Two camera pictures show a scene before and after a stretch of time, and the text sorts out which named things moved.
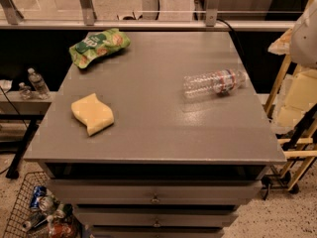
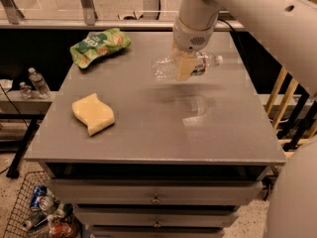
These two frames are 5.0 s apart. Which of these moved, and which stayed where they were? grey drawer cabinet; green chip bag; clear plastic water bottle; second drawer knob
Moved: clear plastic water bottle
Stayed: second drawer knob; green chip bag; grey drawer cabinet
